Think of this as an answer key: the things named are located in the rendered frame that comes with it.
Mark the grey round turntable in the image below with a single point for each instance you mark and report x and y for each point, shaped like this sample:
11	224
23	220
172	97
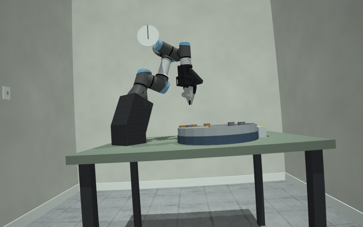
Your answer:
220	134

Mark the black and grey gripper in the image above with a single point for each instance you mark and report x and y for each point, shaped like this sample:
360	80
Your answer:
187	81

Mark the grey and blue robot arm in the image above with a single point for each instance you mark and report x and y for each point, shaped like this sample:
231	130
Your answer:
144	78

